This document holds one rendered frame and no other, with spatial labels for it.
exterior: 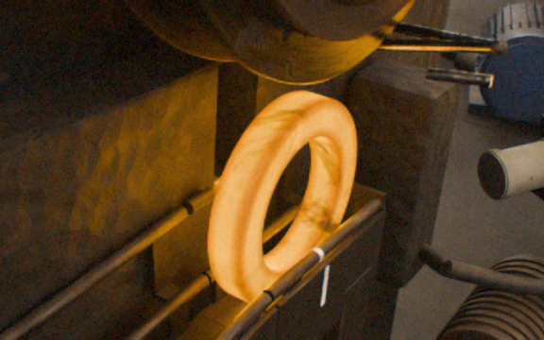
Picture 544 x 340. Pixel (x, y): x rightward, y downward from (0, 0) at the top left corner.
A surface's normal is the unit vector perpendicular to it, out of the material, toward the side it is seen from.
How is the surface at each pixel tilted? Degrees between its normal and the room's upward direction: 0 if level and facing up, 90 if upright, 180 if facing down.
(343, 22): 90
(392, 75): 0
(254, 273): 90
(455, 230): 0
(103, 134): 90
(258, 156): 44
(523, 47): 90
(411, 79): 0
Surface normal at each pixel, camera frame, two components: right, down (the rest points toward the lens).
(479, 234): 0.07, -0.88
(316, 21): 0.84, 0.31
